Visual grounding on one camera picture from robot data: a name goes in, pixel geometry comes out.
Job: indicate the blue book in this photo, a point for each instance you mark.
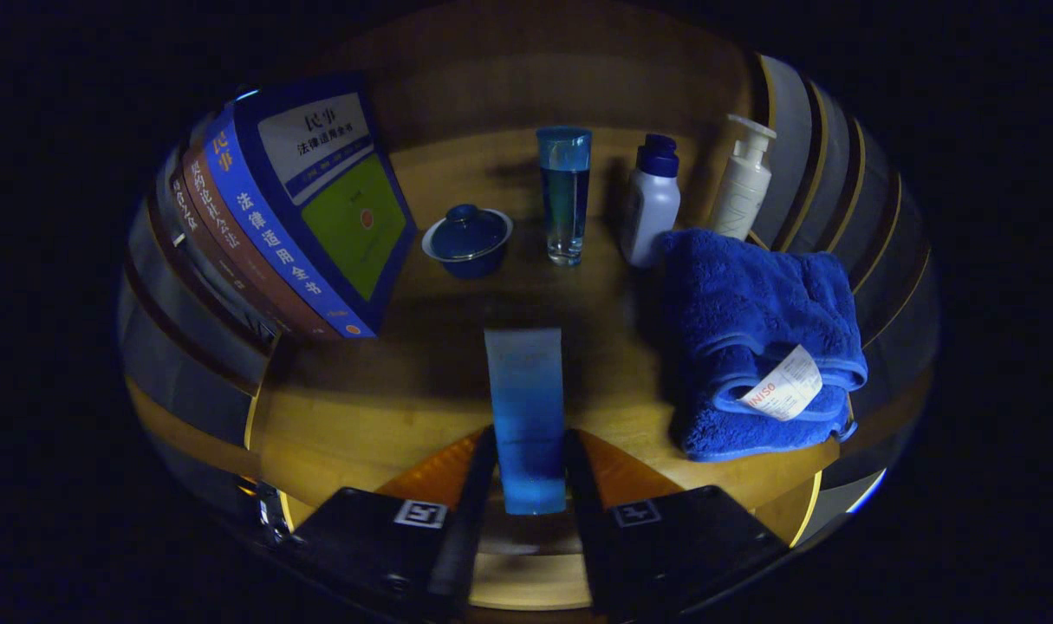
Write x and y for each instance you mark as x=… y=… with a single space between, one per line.
x=335 y=191

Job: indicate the white pump bottle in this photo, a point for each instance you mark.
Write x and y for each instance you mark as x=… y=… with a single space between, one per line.
x=741 y=191

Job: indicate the wooden countertop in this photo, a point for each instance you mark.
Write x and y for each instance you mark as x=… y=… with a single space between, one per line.
x=387 y=407

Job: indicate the wooden cabinet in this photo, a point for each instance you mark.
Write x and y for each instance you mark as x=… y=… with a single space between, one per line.
x=535 y=78

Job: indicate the blue lidded teacup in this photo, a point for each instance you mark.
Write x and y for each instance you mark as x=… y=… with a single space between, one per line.
x=468 y=243

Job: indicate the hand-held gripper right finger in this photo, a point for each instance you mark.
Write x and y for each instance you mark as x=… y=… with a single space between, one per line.
x=588 y=537

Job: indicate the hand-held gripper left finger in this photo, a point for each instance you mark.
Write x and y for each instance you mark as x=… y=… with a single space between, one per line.
x=474 y=537

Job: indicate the tall blue glass bottle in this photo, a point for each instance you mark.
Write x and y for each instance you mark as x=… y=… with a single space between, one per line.
x=565 y=199

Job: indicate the blue tube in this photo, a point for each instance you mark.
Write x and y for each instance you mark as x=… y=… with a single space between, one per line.
x=526 y=416

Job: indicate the reddish brown book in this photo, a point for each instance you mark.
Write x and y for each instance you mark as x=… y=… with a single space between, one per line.
x=231 y=234

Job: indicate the folded blue towel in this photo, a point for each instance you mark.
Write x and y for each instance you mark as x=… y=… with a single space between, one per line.
x=743 y=303

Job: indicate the dark brown book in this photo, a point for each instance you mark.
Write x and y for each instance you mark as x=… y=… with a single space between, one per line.
x=205 y=251

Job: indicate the white bottle blue cap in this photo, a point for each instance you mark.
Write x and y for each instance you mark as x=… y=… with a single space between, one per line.
x=650 y=212

